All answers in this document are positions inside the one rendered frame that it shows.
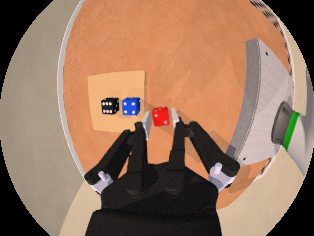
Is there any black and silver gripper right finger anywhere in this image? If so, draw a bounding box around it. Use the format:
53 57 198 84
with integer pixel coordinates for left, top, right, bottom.
164 108 240 195

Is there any black die with white pips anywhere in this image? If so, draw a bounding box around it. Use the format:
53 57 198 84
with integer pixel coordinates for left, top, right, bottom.
101 97 119 115

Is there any blue die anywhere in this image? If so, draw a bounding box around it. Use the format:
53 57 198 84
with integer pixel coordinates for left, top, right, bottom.
122 97 140 116

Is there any tan square mat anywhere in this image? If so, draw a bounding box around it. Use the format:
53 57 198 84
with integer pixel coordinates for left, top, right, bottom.
88 71 145 133

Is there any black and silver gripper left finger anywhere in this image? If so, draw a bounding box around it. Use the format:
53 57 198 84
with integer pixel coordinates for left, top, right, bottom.
84 111 152 196

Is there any red die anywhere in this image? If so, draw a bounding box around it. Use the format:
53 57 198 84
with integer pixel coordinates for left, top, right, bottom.
152 107 170 126

